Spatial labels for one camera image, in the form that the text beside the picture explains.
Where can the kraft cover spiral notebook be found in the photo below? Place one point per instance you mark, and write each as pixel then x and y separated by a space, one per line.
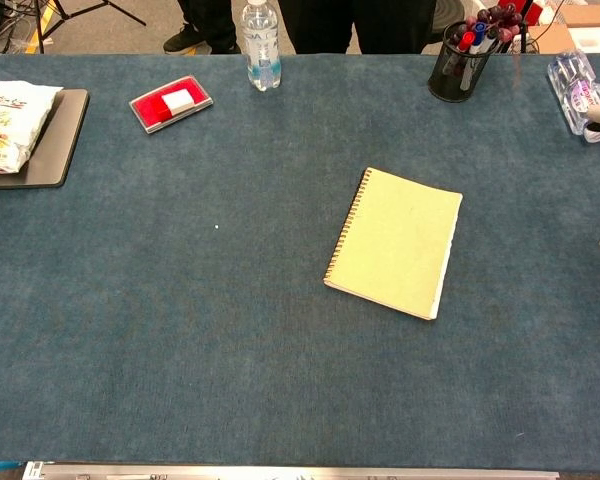
pixel 400 240

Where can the clear bottle with purple label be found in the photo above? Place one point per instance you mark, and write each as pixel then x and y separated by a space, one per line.
pixel 572 85

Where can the brown cardboard box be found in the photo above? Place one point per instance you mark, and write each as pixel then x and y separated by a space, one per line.
pixel 555 37

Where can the small red box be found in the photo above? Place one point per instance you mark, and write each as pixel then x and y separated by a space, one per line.
pixel 534 12

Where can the blue cap marker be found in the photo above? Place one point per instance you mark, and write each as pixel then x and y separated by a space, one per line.
pixel 479 30

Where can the black mesh pen holder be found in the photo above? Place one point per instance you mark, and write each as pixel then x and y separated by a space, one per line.
pixel 455 80

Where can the red cap marker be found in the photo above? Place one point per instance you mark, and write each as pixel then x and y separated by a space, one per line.
pixel 465 42

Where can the person in black trousers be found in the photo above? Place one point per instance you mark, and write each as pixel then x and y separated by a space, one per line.
pixel 355 25

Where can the upright clear water bottle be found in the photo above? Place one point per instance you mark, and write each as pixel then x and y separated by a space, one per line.
pixel 262 50

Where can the person in black with shoe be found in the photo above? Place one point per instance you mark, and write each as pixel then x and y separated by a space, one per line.
pixel 205 25

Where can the red and white stamp block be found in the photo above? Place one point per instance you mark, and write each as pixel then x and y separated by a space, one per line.
pixel 177 102

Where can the blue felt table mat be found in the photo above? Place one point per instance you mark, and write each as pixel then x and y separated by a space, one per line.
pixel 230 325

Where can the red ink pad case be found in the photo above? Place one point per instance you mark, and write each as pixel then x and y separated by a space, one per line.
pixel 147 112

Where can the black tripod stand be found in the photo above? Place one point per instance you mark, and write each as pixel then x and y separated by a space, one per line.
pixel 65 12

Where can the white snack bag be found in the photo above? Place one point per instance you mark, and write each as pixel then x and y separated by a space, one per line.
pixel 10 125

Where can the aluminium rail profile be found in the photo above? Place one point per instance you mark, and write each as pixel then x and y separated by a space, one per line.
pixel 280 472

